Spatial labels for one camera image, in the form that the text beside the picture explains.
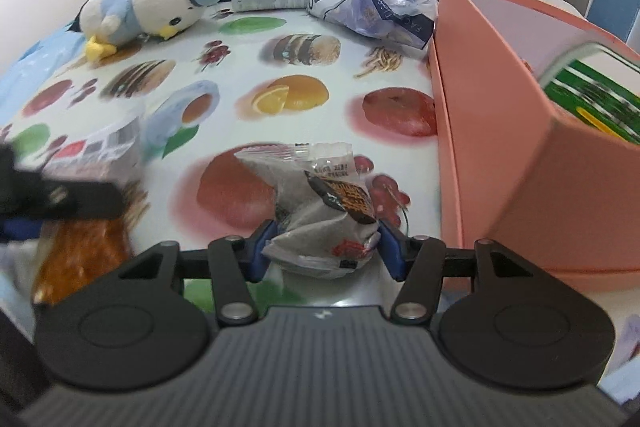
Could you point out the pink cardboard box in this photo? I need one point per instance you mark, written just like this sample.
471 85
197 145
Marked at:
500 132

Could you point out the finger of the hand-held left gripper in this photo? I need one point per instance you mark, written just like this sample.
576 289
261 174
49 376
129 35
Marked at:
20 230
85 202

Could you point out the penguin plush toy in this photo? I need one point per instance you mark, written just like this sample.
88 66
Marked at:
150 2

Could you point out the barcode label snack packet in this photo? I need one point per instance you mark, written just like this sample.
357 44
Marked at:
90 257

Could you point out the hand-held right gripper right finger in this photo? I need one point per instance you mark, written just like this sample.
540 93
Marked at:
392 253

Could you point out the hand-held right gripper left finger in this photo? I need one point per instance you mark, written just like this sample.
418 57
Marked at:
260 253

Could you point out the silver snack packet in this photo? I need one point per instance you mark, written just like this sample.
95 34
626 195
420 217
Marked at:
320 227

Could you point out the green edged snack packet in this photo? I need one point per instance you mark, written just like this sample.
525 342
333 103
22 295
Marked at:
595 97

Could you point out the clear blue print plastic bag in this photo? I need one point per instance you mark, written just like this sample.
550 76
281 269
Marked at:
370 12

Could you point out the blue chair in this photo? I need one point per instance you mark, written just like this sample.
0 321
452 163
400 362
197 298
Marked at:
617 2

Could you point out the fruit print mat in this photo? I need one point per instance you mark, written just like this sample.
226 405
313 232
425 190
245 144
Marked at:
235 52

